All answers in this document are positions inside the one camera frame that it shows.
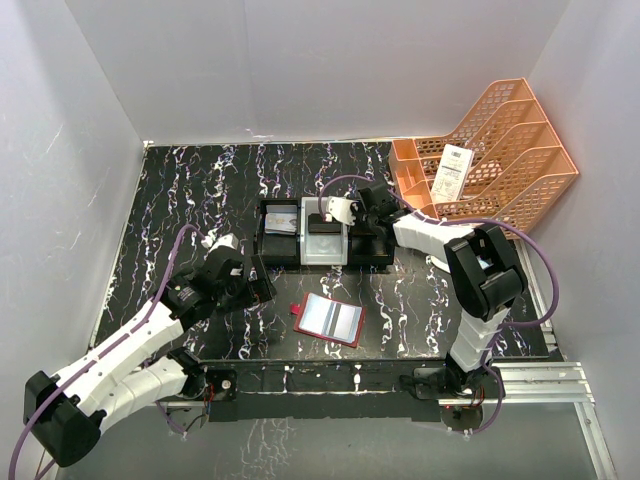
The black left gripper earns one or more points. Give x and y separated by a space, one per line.
261 288

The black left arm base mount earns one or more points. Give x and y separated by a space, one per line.
210 387

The black bin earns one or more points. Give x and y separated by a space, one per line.
276 250
366 249

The black bin left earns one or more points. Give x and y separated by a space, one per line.
276 250

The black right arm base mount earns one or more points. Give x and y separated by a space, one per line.
469 390

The black card in white bin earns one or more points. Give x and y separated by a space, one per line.
316 225

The white VIP card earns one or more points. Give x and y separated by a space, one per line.
281 219

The white bin middle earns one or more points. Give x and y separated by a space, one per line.
319 250

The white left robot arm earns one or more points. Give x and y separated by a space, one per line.
68 412

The black bin right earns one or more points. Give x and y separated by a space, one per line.
366 249

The white magnetic stripe card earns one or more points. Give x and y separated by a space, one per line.
343 322

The white paper receipt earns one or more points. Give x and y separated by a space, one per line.
451 174

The orange plastic desk organizer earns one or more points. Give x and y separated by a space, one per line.
519 170

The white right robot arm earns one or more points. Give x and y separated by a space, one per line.
486 275

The aluminium frame rail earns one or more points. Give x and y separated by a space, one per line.
368 436

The red leather card holder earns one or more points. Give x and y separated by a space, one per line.
313 317

